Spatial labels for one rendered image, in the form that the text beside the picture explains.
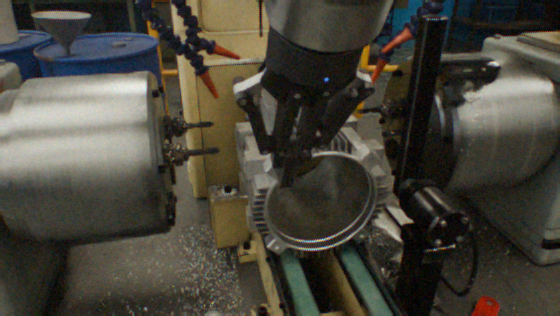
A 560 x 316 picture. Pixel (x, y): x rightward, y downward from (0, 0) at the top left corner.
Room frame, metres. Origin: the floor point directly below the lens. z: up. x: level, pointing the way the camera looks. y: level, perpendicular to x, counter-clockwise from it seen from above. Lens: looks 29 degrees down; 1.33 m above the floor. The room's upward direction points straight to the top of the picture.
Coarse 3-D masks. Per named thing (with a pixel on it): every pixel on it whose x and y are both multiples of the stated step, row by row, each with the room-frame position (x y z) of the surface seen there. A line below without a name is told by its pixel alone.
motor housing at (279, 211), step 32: (352, 128) 0.60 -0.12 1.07; (352, 160) 0.55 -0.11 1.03; (256, 192) 0.44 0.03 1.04; (288, 192) 0.60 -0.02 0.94; (320, 192) 0.58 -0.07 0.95; (352, 192) 0.53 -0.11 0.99; (384, 192) 0.48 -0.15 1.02; (256, 224) 0.44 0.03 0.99; (288, 224) 0.50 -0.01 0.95; (320, 224) 0.51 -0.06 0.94; (352, 224) 0.48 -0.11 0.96
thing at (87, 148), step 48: (0, 96) 0.50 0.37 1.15; (48, 96) 0.49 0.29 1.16; (96, 96) 0.50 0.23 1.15; (144, 96) 0.50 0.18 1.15; (0, 144) 0.44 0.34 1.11; (48, 144) 0.43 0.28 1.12; (96, 144) 0.44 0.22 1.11; (144, 144) 0.45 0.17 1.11; (0, 192) 0.41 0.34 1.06; (48, 192) 0.41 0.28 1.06; (96, 192) 0.42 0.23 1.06; (144, 192) 0.43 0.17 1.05; (48, 240) 0.42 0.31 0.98; (96, 240) 0.44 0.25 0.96
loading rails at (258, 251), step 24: (312, 168) 0.71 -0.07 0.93; (264, 240) 0.50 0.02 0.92; (264, 264) 0.50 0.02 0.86; (288, 264) 0.44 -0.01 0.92; (336, 264) 0.47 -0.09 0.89; (360, 264) 0.44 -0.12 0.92; (288, 288) 0.39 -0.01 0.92; (336, 288) 0.46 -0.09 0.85; (360, 288) 0.40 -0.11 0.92; (384, 288) 0.39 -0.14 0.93; (264, 312) 0.43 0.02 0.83; (288, 312) 0.35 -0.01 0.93; (312, 312) 0.36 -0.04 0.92; (336, 312) 0.42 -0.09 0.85; (360, 312) 0.38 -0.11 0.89; (384, 312) 0.36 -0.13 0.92
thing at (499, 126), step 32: (448, 64) 0.63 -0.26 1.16; (480, 64) 0.63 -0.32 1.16; (512, 64) 0.64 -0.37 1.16; (384, 96) 0.76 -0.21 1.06; (448, 96) 0.57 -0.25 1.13; (480, 96) 0.57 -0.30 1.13; (512, 96) 0.58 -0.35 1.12; (544, 96) 0.59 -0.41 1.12; (384, 128) 0.75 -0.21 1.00; (448, 128) 0.56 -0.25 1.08; (480, 128) 0.55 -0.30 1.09; (512, 128) 0.56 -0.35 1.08; (544, 128) 0.57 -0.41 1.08; (448, 160) 0.54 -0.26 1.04; (480, 160) 0.54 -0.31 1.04; (512, 160) 0.55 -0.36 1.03; (544, 160) 0.59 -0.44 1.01; (448, 192) 0.56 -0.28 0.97
